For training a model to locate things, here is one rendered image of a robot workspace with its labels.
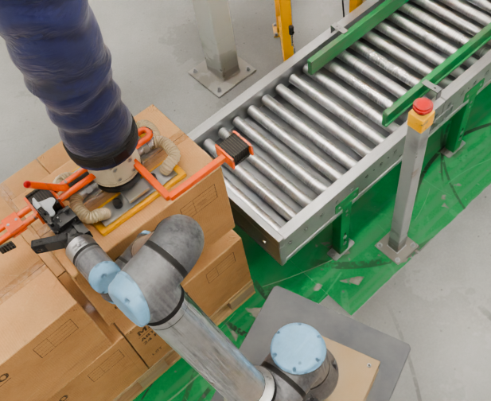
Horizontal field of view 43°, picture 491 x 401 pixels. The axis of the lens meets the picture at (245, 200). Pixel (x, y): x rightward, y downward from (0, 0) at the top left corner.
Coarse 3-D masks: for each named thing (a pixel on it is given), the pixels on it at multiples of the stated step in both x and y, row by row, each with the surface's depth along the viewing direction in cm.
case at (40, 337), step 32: (0, 256) 215; (32, 256) 213; (0, 288) 208; (32, 288) 207; (64, 288) 205; (0, 320) 202; (32, 320) 200; (64, 320) 203; (0, 352) 196; (32, 352) 201; (64, 352) 215; (96, 352) 231; (0, 384) 200; (32, 384) 213; (64, 384) 228
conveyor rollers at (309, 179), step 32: (416, 0) 318; (448, 0) 314; (480, 0) 311; (384, 32) 309; (416, 32) 305; (448, 32) 302; (352, 64) 299; (384, 64) 296; (416, 64) 293; (288, 96) 292; (320, 96) 289; (352, 96) 286; (384, 96) 284; (224, 128) 285; (384, 128) 278; (256, 160) 273; (288, 160) 271; (320, 160) 269; (352, 160) 268; (256, 192) 266; (288, 192) 264; (320, 192) 262
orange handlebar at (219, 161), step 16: (144, 128) 204; (224, 160) 194; (144, 176) 193; (192, 176) 191; (64, 192) 193; (160, 192) 189; (176, 192) 188; (0, 224) 189; (16, 224) 188; (0, 240) 186
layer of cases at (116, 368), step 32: (64, 160) 286; (0, 192) 281; (224, 256) 254; (192, 288) 251; (224, 288) 273; (96, 320) 242; (128, 320) 240; (128, 352) 248; (160, 352) 268; (96, 384) 246; (128, 384) 266
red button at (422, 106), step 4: (416, 100) 218; (420, 100) 218; (424, 100) 218; (428, 100) 218; (416, 104) 217; (420, 104) 217; (424, 104) 217; (428, 104) 217; (432, 104) 217; (416, 108) 217; (420, 108) 216; (424, 108) 216; (428, 108) 216; (432, 108) 216; (416, 112) 217; (420, 112) 216; (424, 112) 216; (428, 112) 216
